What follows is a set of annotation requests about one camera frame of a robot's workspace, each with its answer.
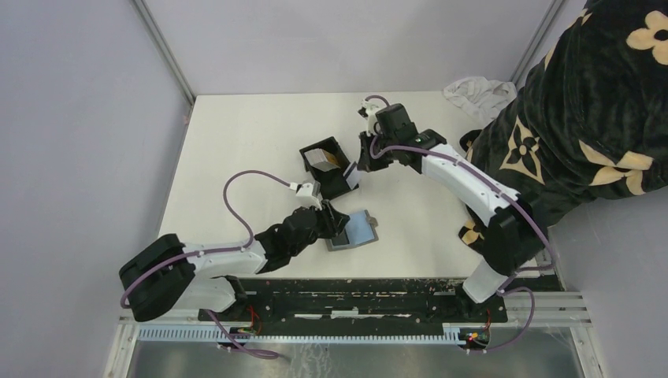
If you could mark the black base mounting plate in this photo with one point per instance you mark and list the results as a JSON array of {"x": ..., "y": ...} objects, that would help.
[{"x": 358, "y": 307}]

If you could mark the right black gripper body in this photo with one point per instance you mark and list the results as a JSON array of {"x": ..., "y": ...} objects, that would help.
[{"x": 380, "y": 142}]

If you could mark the black floral plush blanket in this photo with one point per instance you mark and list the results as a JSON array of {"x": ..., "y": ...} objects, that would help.
[{"x": 591, "y": 119}]

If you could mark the aluminium frame rail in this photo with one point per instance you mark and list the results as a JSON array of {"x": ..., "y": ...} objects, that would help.
[{"x": 540, "y": 302}]

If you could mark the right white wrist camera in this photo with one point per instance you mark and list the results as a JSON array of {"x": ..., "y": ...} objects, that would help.
[{"x": 368, "y": 113}]

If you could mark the black plastic card box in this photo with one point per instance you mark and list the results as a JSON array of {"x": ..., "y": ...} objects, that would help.
[{"x": 332, "y": 183}]

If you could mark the grey leather card holder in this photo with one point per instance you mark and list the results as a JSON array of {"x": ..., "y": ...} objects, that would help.
[{"x": 360, "y": 229}]

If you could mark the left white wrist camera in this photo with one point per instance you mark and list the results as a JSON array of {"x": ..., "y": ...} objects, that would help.
[{"x": 307, "y": 194}]

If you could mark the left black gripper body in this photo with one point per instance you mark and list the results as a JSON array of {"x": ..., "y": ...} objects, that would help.
[{"x": 326, "y": 227}]

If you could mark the white crumpled cloth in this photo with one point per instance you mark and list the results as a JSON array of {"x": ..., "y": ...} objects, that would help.
[{"x": 480, "y": 98}]

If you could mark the stack of credit cards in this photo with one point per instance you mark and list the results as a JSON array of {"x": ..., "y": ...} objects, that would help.
[{"x": 321, "y": 160}]

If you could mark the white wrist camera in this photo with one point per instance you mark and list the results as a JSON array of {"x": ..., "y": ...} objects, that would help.
[
  {"x": 368, "y": 113},
  {"x": 307, "y": 194}
]

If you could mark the grey slotted cable duct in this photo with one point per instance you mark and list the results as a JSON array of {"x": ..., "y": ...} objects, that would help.
[{"x": 212, "y": 334}]

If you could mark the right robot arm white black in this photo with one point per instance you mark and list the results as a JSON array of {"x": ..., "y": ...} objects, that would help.
[{"x": 513, "y": 222}]

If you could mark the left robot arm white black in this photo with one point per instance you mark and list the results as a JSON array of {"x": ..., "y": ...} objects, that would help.
[{"x": 169, "y": 274}]

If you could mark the black credit card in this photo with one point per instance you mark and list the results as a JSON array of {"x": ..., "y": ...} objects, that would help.
[{"x": 340, "y": 242}]

